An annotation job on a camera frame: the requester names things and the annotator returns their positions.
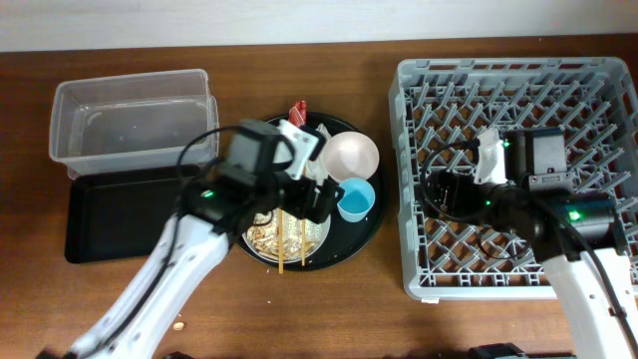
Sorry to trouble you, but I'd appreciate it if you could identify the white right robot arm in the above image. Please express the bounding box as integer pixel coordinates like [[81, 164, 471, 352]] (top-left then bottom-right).
[[418, 128, 637, 358]]

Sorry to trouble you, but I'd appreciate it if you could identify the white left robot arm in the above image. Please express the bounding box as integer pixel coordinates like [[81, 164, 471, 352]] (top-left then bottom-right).
[[64, 120, 344, 359]]

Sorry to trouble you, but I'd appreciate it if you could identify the pink bowl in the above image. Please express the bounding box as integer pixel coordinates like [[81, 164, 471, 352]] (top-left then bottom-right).
[[320, 132, 380, 182]]

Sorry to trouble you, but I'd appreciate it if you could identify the grey dishwasher rack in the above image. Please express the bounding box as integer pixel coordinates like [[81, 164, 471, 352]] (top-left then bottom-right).
[[389, 57, 637, 302]]

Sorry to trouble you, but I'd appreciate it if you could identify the blue plastic cup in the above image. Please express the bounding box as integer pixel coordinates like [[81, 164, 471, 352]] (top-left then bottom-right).
[[337, 178, 376, 222]]

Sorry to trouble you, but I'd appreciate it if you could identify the red snack wrapper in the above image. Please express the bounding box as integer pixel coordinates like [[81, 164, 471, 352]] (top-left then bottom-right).
[[288, 101, 307, 128]]

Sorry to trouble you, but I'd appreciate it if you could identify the round black tray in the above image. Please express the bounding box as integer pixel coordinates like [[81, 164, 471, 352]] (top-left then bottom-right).
[[237, 112, 390, 272]]

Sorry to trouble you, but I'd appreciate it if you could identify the white plate with food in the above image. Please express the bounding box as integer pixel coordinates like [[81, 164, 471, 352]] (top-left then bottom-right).
[[242, 210, 331, 264]]

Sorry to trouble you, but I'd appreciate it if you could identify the black rectangular tray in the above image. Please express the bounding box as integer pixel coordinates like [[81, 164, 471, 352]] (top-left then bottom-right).
[[65, 167, 179, 263]]

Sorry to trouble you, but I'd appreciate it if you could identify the clear plastic bin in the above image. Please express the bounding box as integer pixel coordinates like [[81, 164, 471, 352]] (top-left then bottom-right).
[[49, 69, 219, 179]]

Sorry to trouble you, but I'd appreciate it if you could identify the crumpled white napkin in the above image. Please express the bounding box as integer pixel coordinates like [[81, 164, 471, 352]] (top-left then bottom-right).
[[304, 124, 332, 185]]

